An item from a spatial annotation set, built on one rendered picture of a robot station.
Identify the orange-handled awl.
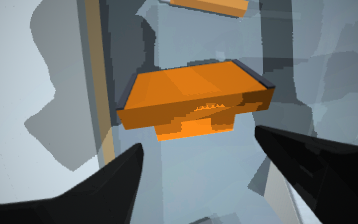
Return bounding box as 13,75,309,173
161,0,249,17

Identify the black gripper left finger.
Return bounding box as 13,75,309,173
0,143,144,224

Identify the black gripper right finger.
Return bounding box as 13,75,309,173
255,125,358,224

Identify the white panel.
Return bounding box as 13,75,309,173
0,0,115,204

